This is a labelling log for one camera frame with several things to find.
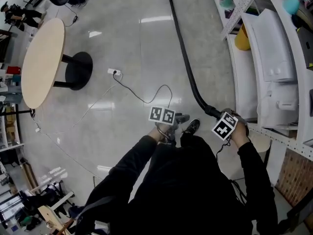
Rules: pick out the round wooden table black base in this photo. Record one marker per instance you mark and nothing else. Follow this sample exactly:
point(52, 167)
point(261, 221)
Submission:
point(41, 65)

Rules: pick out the teal plush toy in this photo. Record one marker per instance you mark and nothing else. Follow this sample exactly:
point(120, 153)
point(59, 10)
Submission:
point(227, 0)

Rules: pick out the purple bag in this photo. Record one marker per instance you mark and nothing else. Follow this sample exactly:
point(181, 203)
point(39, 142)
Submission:
point(230, 14)

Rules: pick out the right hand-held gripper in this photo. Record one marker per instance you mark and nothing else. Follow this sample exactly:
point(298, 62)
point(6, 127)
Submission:
point(223, 127)

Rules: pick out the person's right black shoe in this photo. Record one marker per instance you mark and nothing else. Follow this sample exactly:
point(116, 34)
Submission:
point(192, 126)

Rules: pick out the person's right hand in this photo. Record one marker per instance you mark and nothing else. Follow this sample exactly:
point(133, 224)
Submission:
point(239, 134)

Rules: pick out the teal round toy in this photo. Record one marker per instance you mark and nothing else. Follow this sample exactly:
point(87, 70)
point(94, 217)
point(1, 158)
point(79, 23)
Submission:
point(293, 2)

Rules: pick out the person's black clothed body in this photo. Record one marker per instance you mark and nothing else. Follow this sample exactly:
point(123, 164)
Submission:
point(185, 180)

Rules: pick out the white curved shelving unit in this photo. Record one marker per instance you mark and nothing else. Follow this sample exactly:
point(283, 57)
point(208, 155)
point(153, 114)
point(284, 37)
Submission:
point(242, 87)

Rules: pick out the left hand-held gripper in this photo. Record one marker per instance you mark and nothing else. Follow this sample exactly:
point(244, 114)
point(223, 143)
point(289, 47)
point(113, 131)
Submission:
point(161, 115)

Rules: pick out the white storage shelving unit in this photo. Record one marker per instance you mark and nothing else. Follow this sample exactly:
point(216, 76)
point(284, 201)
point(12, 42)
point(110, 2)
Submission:
point(12, 146)

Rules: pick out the person's left forearm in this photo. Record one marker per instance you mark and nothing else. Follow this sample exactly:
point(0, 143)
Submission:
point(127, 160)

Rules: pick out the beige round stool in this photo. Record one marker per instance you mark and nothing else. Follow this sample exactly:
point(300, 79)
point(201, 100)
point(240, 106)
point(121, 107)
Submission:
point(261, 143)

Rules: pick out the teal box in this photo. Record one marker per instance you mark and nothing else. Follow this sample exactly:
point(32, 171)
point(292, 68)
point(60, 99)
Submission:
point(17, 78)

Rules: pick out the red box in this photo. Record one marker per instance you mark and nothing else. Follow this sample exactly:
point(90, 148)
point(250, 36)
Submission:
point(13, 70)

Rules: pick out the person's right forearm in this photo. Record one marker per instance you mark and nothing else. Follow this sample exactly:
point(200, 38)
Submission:
point(254, 168)

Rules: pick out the dark wooden staircase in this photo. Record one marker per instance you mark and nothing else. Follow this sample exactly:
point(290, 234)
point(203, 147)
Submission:
point(5, 45)

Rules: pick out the yellow bin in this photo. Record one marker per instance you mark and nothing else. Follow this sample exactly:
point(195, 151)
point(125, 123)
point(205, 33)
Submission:
point(242, 39)

